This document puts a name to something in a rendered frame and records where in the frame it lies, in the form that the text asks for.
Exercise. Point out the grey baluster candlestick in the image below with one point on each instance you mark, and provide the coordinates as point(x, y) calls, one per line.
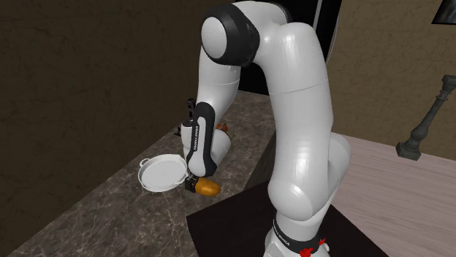
point(424, 128)

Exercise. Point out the orange-brown oval bread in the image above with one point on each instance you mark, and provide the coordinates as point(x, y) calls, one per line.
point(208, 187)

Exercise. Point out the small orange fruit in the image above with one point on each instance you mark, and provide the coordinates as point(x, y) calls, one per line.
point(222, 126)

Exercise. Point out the dark wall picture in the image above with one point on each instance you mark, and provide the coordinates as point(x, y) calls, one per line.
point(446, 12)

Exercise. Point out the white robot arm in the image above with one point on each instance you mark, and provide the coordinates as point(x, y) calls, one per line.
point(299, 117)

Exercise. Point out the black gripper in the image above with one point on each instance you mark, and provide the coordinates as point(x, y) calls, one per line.
point(191, 184)

